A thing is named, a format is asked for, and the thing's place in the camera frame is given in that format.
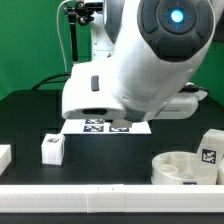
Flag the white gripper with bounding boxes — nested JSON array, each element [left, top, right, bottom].
[[61, 59, 209, 122]]

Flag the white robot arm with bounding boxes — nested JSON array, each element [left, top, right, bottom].
[[62, 0, 215, 122]]

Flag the white marker sheet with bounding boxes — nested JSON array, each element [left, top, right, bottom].
[[61, 119, 151, 135]]

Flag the black cables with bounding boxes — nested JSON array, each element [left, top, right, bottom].
[[31, 72, 73, 91]]

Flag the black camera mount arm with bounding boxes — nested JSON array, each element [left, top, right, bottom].
[[63, 0, 103, 62]]

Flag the white left rail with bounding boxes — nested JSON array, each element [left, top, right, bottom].
[[0, 145, 12, 176]]

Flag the white front rail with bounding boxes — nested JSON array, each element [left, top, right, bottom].
[[0, 185, 224, 213]]

